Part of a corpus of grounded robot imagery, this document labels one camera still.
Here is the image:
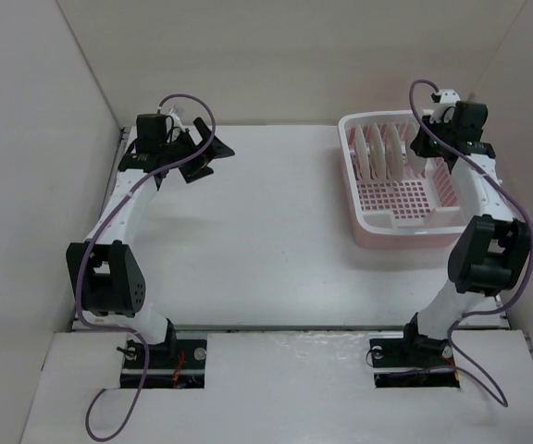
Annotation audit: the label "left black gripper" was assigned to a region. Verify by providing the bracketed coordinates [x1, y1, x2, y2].
[160, 118, 233, 182]

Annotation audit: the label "white plate green rim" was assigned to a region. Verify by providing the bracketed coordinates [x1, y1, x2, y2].
[405, 148, 427, 177]

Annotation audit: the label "white plate black rings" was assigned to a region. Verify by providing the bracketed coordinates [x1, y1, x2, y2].
[382, 121, 405, 182]

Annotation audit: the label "orange sunburst plate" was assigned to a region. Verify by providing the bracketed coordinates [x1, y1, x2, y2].
[367, 123, 387, 180]
[353, 124, 371, 184]

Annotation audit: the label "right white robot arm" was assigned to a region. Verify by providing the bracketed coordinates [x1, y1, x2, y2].
[398, 98, 530, 366]

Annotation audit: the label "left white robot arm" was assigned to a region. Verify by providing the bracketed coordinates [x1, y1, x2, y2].
[66, 112, 235, 367]

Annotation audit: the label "pink white dish rack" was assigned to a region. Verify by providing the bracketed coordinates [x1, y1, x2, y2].
[337, 110, 466, 250]

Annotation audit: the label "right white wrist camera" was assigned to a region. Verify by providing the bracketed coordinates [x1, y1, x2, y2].
[429, 89, 460, 124]

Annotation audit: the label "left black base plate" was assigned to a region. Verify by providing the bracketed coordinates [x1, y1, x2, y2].
[118, 339, 207, 389]

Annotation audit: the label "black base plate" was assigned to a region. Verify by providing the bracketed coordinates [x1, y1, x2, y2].
[369, 337, 460, 389]
[118, 339, 207, 389]

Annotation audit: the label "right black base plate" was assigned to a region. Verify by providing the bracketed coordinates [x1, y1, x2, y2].
[369, 337, 460, 389]

